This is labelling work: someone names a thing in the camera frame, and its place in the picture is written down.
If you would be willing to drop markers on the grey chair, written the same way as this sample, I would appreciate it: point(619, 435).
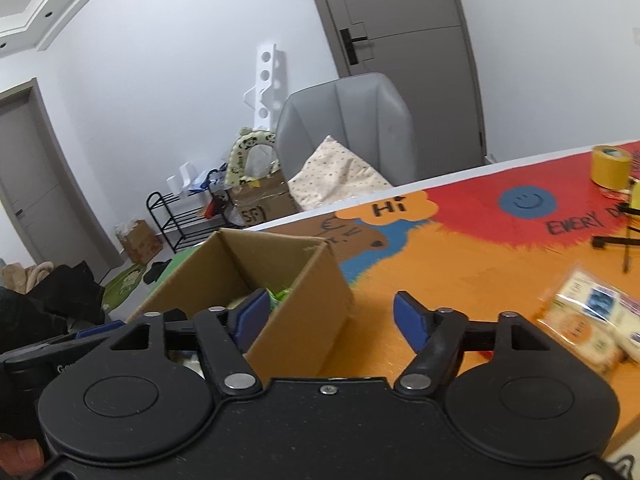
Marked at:
point(350, 110)

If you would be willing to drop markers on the cream dotted cushion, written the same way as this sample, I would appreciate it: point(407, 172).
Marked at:
point(335, 175)

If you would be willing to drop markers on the green cartoon floor mat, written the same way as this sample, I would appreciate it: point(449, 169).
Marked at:
point(122, 285)

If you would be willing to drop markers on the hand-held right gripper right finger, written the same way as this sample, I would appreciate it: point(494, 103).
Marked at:
point(410, 320)

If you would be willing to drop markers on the black shoes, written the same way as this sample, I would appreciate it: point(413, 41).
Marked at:
point(157, 272)

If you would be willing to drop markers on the panda print neck pillow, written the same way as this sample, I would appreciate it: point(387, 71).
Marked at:
point(237, 160)

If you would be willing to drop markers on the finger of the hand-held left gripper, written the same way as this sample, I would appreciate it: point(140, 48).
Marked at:
point(100, 329)

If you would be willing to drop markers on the red bag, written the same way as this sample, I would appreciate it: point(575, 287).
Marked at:
point(217, 206)

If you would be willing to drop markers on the plain grey room door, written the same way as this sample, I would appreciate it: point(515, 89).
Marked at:
point(30, 185)

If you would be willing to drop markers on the person's left hand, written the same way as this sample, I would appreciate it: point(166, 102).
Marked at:
point(20, 457)

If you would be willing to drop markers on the yellow tape roll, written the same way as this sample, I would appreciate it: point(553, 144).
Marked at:
point(610, 167)

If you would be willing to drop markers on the small printed cardboard box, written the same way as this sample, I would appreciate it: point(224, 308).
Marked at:
point(137, 242)

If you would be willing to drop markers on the taped cardboard box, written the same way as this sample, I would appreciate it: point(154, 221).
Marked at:
point(270, 205)

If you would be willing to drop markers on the white pastry packet blue label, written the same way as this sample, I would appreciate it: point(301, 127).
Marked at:
point(595, 300)

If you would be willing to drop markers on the white plastic holder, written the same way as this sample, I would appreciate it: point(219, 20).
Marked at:
point(180, 180)

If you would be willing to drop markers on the white wall rack with holes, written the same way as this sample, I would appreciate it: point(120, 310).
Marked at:
point(267, 80)

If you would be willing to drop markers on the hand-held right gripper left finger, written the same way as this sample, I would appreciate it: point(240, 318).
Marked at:
point(252, 315)

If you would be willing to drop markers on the blue bag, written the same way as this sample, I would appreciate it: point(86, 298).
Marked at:
point(205, 182)

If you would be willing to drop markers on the orange pastry packet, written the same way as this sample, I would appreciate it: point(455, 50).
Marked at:
point(585, 340)

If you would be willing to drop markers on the brown cardboard box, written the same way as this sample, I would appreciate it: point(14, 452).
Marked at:
point(310, 305)

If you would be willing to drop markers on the black shoe rack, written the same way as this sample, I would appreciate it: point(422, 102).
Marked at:
point(170, 220)

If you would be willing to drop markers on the dark clothes pile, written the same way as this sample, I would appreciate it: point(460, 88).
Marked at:
point(60, 300)

